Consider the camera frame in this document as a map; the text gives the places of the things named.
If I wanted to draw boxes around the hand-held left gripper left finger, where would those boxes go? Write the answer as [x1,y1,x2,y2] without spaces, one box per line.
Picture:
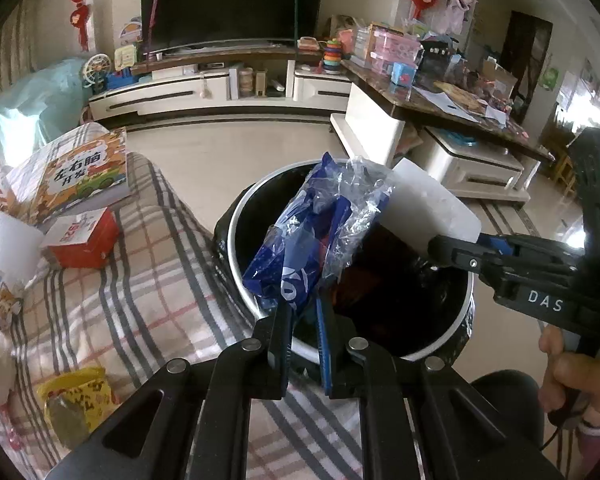
[45,300,296,480]

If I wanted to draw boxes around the blue toy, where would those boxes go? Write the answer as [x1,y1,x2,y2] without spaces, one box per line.
[105,71,141,92]

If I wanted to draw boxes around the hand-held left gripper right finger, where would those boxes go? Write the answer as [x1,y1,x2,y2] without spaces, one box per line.
[316,295,566,480]

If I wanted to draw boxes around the orange picture book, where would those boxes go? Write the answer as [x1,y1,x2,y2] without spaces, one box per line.
[5,127,130,226]

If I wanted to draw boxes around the yellow green toy board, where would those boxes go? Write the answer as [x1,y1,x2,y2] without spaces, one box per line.
[112,44,140,71]

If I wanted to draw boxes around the brown topped coffee table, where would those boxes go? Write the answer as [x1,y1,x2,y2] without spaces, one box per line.
[330,57,556,203]

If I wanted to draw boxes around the black box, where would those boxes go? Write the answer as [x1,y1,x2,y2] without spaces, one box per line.
[417,46,456,81]

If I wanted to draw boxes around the smooth white plastic cup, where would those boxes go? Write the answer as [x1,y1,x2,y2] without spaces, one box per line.
[382,157,482,256]

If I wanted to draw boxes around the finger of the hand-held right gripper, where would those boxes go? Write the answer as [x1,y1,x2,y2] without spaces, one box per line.
[480,232,581,262]
[427,234,572,292]

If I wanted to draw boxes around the pink toy box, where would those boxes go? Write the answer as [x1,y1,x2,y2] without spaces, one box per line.
[370,27,423,68]

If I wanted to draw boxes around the red cardboard box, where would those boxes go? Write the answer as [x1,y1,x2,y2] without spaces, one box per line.
[44,207,121,270]

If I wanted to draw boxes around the yellow snack wrapper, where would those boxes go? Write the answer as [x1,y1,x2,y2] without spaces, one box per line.
[36,366,123,448]

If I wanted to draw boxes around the white round toy wheel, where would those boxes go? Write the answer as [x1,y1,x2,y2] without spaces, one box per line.
[83,54,112,92]

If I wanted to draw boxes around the person's black trouser leg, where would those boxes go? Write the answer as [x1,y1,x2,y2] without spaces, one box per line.
[467,369,548,453]

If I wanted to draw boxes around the person's right hand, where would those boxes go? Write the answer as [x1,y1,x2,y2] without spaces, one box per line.
[537,326,600,429]

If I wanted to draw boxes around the white ribbed cup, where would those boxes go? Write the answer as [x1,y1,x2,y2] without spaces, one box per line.
[0,210,46,286]

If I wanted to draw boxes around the teal covered sofa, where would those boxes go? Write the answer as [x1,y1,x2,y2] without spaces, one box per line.
[0,57,93,156]

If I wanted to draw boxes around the blue snack packet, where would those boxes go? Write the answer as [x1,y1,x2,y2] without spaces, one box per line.
[242,151,396,313]

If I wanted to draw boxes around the black round trash bin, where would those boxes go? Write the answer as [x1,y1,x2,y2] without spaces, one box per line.
[212,157,476,376]

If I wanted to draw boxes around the black television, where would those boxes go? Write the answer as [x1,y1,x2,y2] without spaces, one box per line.
[140,0,328,55]

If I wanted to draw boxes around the beige patterned curtain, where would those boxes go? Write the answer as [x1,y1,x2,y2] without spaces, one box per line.
[0,0,46,126]

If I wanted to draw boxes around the colourful stacking ring toy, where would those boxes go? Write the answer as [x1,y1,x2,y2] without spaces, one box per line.
[321,39,345,75]

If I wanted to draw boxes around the round colourful sign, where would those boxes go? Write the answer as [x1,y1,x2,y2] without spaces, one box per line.
[117,19,143,43]

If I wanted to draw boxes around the white television cabinet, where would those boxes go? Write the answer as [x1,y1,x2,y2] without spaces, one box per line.
[87,45,353,121]

